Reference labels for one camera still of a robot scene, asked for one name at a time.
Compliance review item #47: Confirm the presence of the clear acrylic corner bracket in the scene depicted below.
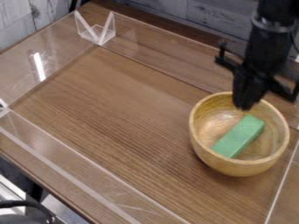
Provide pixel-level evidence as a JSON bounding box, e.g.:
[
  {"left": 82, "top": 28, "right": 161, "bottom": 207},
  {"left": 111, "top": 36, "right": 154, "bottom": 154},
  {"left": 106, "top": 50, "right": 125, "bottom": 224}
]
[{"left": 73, "top": 11, "right": 115, "bottom": 46}]

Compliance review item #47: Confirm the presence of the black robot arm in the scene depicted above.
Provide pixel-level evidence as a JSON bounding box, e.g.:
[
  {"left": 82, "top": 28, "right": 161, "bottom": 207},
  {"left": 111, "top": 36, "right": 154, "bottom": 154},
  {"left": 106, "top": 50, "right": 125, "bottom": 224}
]
[{"left": 214, "top": 0, "right": 299, "bottom": 111}]

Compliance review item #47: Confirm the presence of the black cable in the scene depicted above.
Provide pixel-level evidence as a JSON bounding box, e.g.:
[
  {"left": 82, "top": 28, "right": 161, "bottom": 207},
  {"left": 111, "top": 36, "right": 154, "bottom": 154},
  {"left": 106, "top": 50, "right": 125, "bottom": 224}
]
[{"left": 0, "top": 199, "right": 55, "bottom": 224}]

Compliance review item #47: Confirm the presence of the clear acrylic tray wall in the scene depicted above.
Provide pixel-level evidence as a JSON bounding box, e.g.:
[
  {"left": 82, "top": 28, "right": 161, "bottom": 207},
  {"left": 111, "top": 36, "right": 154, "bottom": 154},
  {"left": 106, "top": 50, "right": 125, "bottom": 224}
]
[{"left": 0, "top": 99, "right": 190, "bottom": 224}]

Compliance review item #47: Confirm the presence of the brown wooden bowl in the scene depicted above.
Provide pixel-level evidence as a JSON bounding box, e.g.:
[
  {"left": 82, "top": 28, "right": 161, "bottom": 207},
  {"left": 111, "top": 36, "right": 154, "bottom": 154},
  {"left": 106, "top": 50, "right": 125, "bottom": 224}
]
[{"left": 189, "top": 92, "right": 289, "bottom": 177}]

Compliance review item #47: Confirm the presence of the green rectangular block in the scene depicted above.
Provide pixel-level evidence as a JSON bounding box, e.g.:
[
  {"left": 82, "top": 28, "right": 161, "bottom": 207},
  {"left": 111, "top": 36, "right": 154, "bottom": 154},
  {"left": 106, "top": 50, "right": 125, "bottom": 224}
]
[{"left": 210, "top": 115, "right": 265, "bottom": 158}]

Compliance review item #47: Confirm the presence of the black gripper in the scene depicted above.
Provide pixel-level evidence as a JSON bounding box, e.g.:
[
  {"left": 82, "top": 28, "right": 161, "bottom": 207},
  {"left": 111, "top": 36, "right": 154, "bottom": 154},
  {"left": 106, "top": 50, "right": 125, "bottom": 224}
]
[{"left": 214, "top": 16, "right": 299, "bottom": 110}]

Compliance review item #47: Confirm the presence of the black metal table frame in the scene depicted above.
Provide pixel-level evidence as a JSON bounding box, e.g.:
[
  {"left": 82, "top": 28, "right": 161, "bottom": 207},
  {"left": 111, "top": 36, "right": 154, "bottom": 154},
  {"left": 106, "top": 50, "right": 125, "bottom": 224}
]
[{"left": 0, "top": 157, "right": 65, "bottom": 224}]

